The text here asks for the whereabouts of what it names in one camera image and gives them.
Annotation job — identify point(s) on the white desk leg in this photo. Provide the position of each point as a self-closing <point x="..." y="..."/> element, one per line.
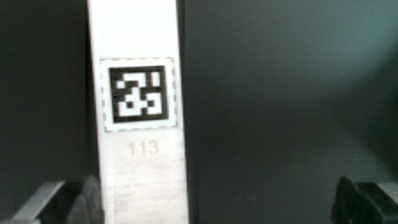
<point x="139" y="110"/>

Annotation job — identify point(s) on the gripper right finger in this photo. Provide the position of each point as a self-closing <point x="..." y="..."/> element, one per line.
<point x="364" y="203"/>

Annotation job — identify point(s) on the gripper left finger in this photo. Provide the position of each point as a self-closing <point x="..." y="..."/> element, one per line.
<point x="64" y="203"/>

